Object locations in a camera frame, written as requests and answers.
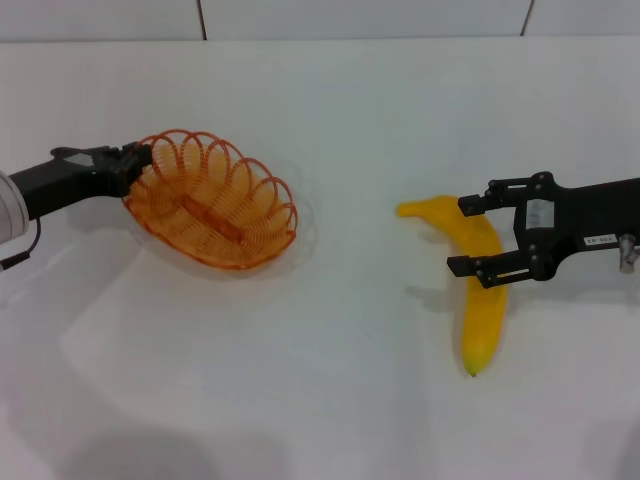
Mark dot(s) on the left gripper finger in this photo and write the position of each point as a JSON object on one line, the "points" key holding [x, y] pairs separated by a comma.
{"points": [[127, 177], [132, 152]]}

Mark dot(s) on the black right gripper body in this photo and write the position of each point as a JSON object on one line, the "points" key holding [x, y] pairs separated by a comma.
{"points": [[585, 215]]}

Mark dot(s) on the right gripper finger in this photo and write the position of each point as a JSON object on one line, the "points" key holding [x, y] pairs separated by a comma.
{"points": [[475, 204], [465, 266]]}

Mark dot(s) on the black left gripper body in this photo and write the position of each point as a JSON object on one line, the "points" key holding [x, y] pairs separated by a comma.
{"points": [[60, 182]]}

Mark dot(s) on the yellow banana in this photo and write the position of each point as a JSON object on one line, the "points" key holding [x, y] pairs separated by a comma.
{"points": [[482, 240]]}

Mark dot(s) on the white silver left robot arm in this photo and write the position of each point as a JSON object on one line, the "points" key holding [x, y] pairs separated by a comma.
{"points": [[10, 210]]}

